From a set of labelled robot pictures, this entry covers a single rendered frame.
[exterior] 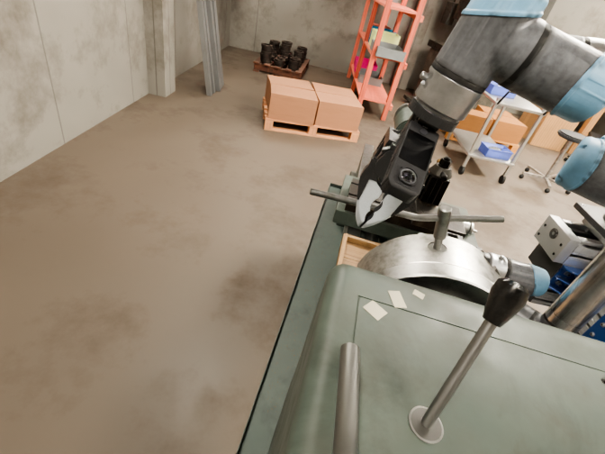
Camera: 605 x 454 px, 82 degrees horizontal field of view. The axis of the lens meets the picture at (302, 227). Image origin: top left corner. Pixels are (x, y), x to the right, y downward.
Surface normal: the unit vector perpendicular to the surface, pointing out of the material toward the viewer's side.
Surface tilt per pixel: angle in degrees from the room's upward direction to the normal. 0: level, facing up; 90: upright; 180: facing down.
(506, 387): 0
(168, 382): 0
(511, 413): 0
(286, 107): 90
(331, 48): 90
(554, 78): 98
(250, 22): 90
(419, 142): 30
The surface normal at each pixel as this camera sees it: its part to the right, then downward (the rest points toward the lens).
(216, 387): 0.19, -0.79
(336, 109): 0.12, 0.61
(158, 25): -0.11, 0.58
